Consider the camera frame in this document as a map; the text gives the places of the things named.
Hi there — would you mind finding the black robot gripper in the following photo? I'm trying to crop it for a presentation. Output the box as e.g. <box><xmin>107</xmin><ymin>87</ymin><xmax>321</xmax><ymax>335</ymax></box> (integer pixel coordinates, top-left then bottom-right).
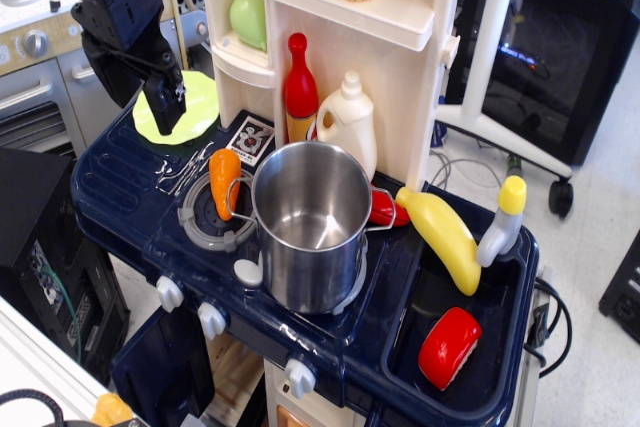
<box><xmin>72</xmin><ymin>0</ymin><xmax>186</xmax><ymax>136</ymax></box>

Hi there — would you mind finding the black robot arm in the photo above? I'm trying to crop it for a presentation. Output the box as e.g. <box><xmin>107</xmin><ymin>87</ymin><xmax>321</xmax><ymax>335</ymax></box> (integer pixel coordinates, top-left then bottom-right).
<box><xmin>71</xmin><ymin>0</ymin><xmax>186</xmax><ymax>135</ymax></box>

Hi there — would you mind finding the stainless steel pot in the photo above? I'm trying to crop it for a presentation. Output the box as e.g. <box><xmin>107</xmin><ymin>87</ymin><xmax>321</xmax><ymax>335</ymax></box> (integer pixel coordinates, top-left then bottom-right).
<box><xmin>244</xmin><ymin>141</ymin><xmax>377</xmax><ymax>315</ymax></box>

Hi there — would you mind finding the lime green toy plate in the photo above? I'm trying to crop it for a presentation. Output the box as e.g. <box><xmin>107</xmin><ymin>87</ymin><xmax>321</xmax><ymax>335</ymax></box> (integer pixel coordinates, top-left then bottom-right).
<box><xmin>133</xmin><ymin>71</ymin><xmax>219</xmax><ymax>145</ymax></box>

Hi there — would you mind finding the orange toy carrot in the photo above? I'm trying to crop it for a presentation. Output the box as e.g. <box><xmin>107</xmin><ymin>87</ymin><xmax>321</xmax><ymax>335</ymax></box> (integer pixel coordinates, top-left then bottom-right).
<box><xmin>208</xmin><ymin>148</ymin><xmax>241</xmax><ymax>222</ymax></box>

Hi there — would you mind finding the green toy pear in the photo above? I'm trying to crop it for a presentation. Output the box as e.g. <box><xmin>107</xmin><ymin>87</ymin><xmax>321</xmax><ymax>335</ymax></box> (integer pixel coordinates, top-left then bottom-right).
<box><xmin>229</xmin><ymin>0</ymin><xmax>267</xmax><ymax>52</ymax></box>

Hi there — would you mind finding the grey toy stove burner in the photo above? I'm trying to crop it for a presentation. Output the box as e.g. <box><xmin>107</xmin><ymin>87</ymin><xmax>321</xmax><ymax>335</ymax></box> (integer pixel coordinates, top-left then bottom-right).
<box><xmin>177</xmin><ymin>175</ymin><xmax>255</xmax><ymax>253</ymax></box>

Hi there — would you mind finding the cream toy kitchen shelf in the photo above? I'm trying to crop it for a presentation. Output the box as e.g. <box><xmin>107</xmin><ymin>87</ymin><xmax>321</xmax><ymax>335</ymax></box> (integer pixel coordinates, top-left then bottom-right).
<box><xmin>205</xmin><ymin>0</ymin><xmax>458</xmax><ymax>190</ymax></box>

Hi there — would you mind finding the red yellow toy bottle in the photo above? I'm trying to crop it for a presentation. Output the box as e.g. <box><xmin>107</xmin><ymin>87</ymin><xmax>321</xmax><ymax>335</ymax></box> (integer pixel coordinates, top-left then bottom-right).
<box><xmin>284</xmin><ymin>32</ymin><xmax>319</xmax><ymax>142</ymax></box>

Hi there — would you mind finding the navy blue toy kitchen counter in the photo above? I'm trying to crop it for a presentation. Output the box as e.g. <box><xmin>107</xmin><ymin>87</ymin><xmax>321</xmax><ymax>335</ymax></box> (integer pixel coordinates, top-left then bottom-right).
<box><xmin>72</xmin><ymin>111</ymin><xmax>538</xmax><ymax>426</ymax></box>

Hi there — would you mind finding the cream toy detergent jug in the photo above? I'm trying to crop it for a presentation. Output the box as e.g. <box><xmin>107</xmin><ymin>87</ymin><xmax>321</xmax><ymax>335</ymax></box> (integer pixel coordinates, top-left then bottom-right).
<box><xmin>317</xmin><ymin>70</ymin><xmax>377</xmax><ymax>181</ymax></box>

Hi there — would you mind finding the white oval stove button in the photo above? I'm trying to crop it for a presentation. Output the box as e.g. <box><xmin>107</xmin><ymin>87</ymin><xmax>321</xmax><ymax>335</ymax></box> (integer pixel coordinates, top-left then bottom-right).
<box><xmin>233</xmin><ymin>259</ymin><xmax>263</xmax><ymax>287</ymax></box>

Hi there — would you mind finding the white stove knob left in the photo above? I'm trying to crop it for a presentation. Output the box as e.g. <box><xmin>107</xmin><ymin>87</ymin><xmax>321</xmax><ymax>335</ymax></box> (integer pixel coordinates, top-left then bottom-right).
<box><xmin>156</xmin><ymin>276</ymin><xmax>184</xmax><ymax>313</ymax></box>

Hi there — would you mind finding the white stove knob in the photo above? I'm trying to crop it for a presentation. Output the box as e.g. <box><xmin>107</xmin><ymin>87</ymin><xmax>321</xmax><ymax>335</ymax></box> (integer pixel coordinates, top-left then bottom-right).
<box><xmin>284</xmin><ymin>358</ymin><xmax>316</xmax><ymax>399</ymax></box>
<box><xmin>156</xmin><ymin>276</ymin><xmax>184</xmax><ymax>313</ymax></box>
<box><xmin>197</xmin><ymin>302</ymin><xmax>227</xmax><ymax>341</ymax></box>

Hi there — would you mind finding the black computer case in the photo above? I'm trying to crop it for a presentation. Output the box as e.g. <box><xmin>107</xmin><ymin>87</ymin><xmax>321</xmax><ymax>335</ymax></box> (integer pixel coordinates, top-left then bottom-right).
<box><xmin>1</xmin><ymin>148</ymin><xmax>130</xmax><ymax>385</ymax></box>

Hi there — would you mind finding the white stove knob middle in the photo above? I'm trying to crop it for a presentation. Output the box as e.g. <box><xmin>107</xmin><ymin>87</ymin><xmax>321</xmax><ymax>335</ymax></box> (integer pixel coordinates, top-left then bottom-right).
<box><xmin>197</xmin><ymin>302</ymin><xmax>227</xmax><ymax>341</ymax></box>

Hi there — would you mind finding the red toy pepper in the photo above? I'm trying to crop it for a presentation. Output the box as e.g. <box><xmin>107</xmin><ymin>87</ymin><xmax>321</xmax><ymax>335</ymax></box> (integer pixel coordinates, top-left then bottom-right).
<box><xmin>369</xmin><ymin>189</ymin><xmax>410</xmax><ymax>227</ymax></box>

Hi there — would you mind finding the white rolling stand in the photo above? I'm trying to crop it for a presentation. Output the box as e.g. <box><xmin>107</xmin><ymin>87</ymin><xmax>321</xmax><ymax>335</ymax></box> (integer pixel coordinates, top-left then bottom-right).
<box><xmin>434</xmin><ymin>0</ymin><xmax>575</xmax><ymax>218</ymax></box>

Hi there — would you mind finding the yellow toy banana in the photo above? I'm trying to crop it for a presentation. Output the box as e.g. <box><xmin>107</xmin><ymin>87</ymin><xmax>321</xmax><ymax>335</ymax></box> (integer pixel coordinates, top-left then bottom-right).
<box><xmin>395</xmin><ymin>187</ymin><xmax>482</xmax><ymax>297</ymax></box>

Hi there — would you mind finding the white stove knob right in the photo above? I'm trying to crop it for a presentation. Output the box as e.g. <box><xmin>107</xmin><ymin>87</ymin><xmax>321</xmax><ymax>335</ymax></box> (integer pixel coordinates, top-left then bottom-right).
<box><xmin>284</xmin><ymin>358</ymin><xmax>316</xmax><ymax>399</ymax></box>

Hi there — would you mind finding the yellow toy piece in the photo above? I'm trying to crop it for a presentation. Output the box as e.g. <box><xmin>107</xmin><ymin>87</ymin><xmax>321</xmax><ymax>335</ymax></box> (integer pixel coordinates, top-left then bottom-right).
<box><xmin>91</xmin><ymin>392</ymin><xmax>134</xmax><ymax>427</ymax></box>

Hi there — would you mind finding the grey yellow toy faucet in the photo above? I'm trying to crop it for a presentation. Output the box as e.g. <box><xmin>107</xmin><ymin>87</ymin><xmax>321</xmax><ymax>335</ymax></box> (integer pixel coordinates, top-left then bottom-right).
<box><xmin>476</xmin><ymin>175</ymin><xmax>527</xmax><ymax>268</ymax></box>

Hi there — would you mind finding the black monitor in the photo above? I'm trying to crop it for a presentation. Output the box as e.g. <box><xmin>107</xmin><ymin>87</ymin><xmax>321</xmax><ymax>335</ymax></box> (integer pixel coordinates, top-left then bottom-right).
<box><xmin>447</xmin><ymin>0</ymin><xmax>640</xmax><ymax>167</ymax></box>

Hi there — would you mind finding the black cable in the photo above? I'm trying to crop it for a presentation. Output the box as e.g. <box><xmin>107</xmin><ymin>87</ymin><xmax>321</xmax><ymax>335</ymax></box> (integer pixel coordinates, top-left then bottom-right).
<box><xmin>522</xmin><ymin>276</ymin><xmax>574</xmax><ymax>379</ymax></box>

